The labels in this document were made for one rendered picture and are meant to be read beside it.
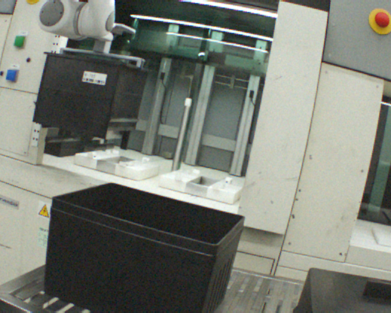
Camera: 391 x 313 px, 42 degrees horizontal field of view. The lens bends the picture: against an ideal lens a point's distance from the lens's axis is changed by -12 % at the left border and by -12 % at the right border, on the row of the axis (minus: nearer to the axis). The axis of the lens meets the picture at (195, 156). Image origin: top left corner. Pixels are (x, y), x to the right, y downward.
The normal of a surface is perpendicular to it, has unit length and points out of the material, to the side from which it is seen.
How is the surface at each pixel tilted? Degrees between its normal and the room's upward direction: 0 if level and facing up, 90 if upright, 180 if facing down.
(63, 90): 89
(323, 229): 90
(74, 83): 89
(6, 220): 90
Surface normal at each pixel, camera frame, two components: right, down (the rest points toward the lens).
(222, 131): -0.22, 0.05
